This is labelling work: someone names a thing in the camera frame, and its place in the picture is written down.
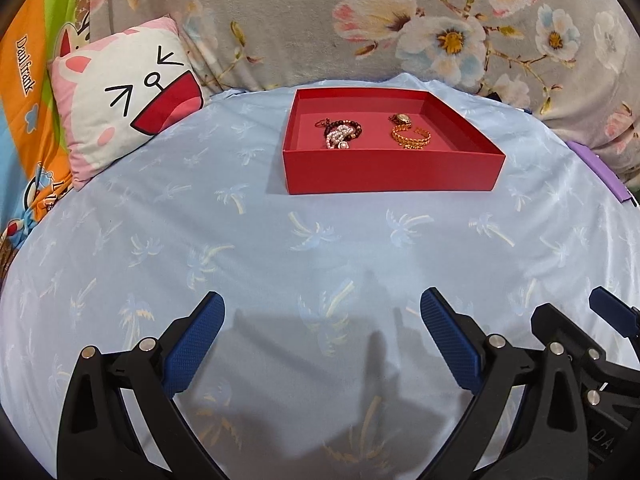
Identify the red cardboard box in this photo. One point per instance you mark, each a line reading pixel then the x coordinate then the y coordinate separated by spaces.
pixel 390 175

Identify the grey floral blanket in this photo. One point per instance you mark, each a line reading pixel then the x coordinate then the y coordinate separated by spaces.
pixel 300 20

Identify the gold twisted bangle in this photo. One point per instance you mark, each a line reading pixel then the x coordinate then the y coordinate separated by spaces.
pixel 398 136

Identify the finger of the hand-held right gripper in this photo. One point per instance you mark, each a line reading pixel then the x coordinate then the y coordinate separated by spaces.
pixel 615 310
pixel 555 322

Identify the cat face pillow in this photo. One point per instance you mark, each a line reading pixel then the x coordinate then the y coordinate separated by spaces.
pixel 100 110

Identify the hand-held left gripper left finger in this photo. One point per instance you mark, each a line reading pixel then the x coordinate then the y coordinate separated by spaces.
pixel 200 340

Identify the colourful cartoon cloth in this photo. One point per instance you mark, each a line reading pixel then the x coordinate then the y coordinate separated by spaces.
pixel 30 110

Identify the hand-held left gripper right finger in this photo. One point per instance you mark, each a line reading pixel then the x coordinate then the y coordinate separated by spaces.
pixel 445 335

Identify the purple object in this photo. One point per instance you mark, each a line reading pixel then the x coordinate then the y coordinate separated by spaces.
pixel 600 170

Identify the gold wrist watch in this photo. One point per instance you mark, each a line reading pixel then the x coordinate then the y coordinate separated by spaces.
pixel 401 119

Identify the light blue palm sheet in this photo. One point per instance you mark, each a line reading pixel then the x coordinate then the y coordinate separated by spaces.
pixel 250 240

